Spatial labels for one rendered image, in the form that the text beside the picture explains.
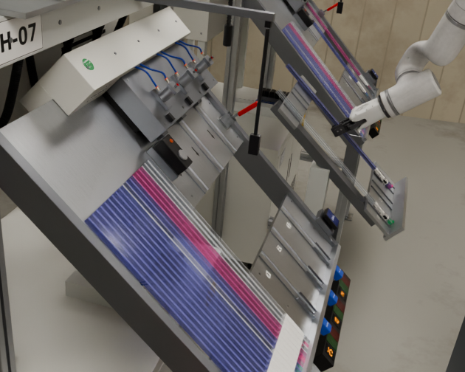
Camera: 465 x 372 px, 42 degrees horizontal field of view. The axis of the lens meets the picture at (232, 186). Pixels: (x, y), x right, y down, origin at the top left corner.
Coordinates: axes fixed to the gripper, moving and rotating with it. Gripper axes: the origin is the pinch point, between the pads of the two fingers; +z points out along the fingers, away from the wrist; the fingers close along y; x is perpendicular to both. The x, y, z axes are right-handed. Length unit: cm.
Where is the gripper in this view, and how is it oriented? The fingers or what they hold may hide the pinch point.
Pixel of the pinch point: (339, 128)
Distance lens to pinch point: 190.4
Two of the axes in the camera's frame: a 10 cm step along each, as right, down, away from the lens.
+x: 5.3, 8.2, 2.3
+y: -2.8, 4.2, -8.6
